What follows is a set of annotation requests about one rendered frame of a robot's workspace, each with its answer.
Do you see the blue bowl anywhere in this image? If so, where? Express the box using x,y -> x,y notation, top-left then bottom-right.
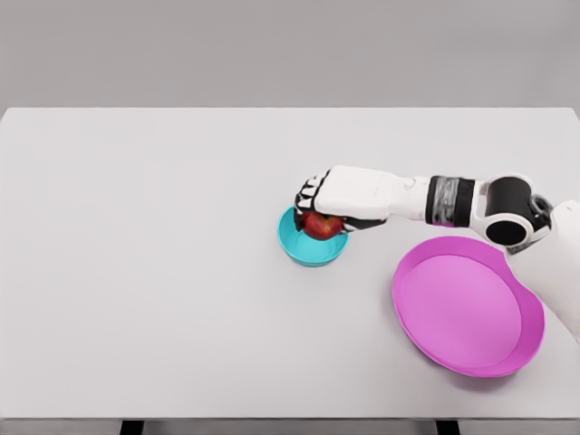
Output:
276,205 -> 352,267

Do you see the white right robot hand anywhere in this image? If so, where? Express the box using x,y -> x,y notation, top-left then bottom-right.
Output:
293,165 -> 409,235

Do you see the red apple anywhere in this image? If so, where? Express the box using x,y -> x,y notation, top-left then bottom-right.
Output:
301,211 -> 344,241

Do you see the pink plate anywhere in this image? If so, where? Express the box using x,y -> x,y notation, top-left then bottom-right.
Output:
391,235 -> 546,379

